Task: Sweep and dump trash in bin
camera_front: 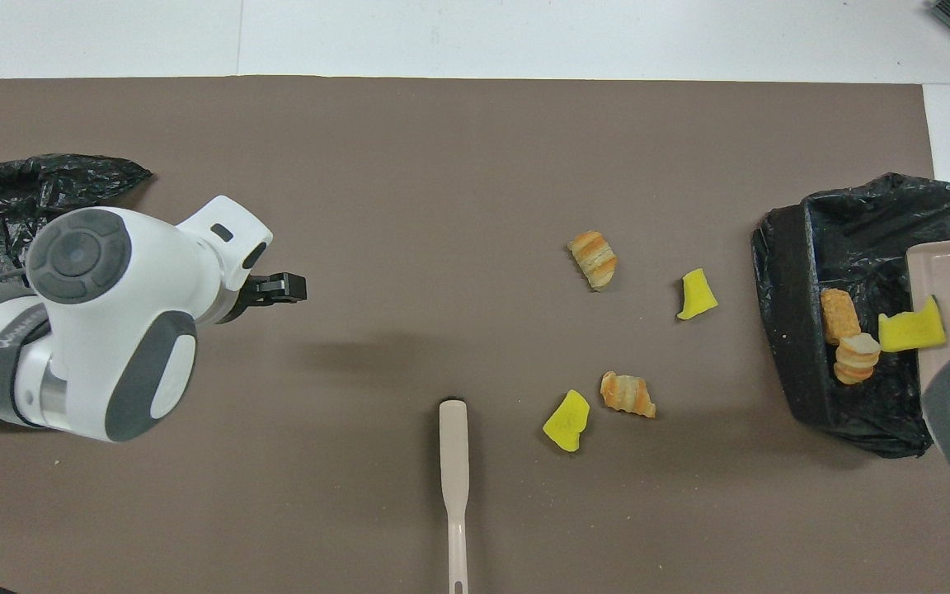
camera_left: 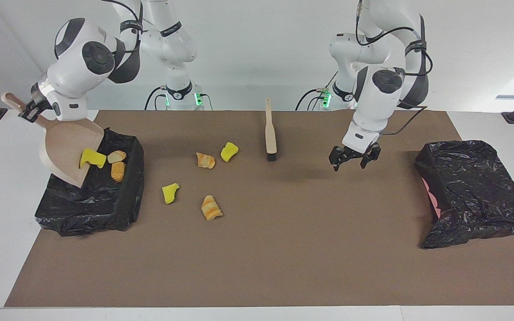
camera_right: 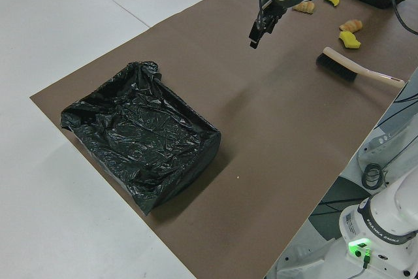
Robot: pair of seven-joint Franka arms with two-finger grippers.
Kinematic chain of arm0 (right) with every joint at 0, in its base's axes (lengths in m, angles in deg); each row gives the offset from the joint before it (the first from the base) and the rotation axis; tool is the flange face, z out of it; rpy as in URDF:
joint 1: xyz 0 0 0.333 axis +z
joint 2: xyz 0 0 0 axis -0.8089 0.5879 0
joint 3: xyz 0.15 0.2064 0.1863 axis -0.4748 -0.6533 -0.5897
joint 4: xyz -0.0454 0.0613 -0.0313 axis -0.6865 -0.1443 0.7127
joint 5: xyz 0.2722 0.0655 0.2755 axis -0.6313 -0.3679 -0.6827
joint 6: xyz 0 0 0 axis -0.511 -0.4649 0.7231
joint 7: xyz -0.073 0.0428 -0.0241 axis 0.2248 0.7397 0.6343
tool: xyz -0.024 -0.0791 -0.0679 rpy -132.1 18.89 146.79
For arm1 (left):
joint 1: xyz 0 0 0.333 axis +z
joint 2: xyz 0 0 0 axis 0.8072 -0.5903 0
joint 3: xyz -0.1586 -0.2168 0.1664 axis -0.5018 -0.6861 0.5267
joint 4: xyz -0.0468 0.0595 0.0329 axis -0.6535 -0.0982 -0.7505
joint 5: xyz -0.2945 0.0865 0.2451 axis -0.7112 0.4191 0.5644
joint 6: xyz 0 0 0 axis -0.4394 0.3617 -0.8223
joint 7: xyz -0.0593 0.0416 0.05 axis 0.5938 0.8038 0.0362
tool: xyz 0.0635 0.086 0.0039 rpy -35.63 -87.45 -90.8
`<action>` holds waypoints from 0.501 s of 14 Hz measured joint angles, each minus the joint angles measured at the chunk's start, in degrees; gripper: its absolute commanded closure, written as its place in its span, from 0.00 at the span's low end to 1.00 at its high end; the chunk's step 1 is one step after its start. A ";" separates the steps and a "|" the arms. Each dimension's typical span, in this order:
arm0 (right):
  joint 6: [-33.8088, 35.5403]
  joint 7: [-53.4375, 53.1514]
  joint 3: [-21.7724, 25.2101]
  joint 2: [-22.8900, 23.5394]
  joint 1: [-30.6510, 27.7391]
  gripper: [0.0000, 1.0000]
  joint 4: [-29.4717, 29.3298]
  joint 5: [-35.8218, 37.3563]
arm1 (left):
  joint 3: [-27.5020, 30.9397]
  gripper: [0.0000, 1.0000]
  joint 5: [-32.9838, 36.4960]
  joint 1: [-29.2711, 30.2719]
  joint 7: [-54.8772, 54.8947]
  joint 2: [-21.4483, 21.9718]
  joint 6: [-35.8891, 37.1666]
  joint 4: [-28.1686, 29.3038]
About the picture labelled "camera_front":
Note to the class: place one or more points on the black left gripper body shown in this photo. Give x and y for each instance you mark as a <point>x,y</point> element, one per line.
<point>265,290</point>

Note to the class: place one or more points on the large striped toy croissant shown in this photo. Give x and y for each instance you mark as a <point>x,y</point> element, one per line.
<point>594,260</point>

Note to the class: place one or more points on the large yellow sponge piece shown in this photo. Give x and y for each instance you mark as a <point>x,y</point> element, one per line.
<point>567,422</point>

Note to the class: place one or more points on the small striped toy croissant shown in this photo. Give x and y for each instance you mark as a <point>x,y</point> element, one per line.
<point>627,394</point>

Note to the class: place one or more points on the small yellow sponge piece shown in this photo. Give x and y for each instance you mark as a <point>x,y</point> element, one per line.
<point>696,297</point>

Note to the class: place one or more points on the brown toy nugget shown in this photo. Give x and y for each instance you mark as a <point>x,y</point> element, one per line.
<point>838,313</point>

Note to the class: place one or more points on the pale toy dumpling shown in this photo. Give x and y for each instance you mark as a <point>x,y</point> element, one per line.
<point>857,359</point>

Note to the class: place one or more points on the notched yellow sponge piece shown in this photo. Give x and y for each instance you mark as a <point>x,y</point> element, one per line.
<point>908,330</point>

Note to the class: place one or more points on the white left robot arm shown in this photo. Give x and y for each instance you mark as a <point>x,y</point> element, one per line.
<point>112,330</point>

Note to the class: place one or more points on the brown table mat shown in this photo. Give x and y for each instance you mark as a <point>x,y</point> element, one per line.
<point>442,165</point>

